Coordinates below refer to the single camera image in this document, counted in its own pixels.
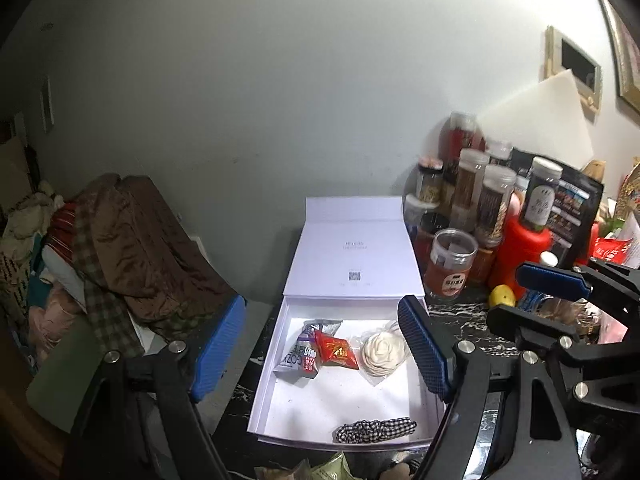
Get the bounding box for small jar with nuts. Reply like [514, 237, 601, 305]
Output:
[416, 156, 444, 206]

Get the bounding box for white flower in clear bag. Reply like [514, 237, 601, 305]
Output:
[348, 321, 410, 386]

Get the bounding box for silver purple snack packet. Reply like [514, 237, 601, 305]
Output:
[273, 318, 342, 379]

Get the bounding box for green storage box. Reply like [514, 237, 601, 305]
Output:
[26, 318, 104, 434]

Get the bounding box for black white gingham scrunchie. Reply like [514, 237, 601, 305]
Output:
[333, 417, 418, 444]

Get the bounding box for dark jar white label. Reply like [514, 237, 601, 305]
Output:
[518, 156, 563, 233]

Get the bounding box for clear jar orange label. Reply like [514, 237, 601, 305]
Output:
[423, 229, 478, 301]

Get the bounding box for red plastic bottle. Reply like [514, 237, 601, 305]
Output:
[488, 217, 552, 299]

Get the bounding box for blue white tube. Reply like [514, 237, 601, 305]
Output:
[516, 252, 559, 312]

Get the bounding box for brown quilted blanket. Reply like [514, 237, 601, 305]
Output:
[73, 174, 236, 339]

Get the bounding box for clear bag with snacks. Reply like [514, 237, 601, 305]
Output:
[254, 453, 358, 480]

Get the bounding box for black printed snack bag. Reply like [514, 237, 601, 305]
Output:
[511, 148, 603, 269]

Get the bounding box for green plaid cloth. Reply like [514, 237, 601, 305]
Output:
[73, 198, 145, 358]

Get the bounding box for tall jar red contents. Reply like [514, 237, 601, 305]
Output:
[438, 112, 485, 174]

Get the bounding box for red gold snack packet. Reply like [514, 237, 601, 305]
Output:
[314, 330, 359, 370]

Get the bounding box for tall clear jar dark snacks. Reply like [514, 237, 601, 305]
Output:
[474, 165, 516, 247]

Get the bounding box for large framed picture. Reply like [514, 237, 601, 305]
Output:
[599, 0, 640, 113]

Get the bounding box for tall clear jar brown contents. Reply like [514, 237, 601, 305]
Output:
[452, 148, 489, 209]

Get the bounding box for yellow lemon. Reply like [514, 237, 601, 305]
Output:
[488, 285, 516, 309]

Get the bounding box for small wooden picture frame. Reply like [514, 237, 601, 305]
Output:
[544, 26, 602, 114]

